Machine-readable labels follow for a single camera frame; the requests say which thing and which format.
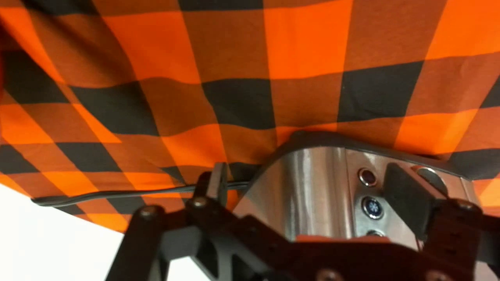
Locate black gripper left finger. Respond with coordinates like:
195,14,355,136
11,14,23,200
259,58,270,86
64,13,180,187
194,162,228,206

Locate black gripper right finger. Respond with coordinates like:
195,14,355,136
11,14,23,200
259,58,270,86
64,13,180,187
384,162,444,241

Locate silver two-slot toaster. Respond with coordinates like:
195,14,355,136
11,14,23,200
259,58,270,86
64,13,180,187
234,131,476,248

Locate orange black plaid tablecloth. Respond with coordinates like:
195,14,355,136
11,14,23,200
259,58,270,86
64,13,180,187
0,0,500,231

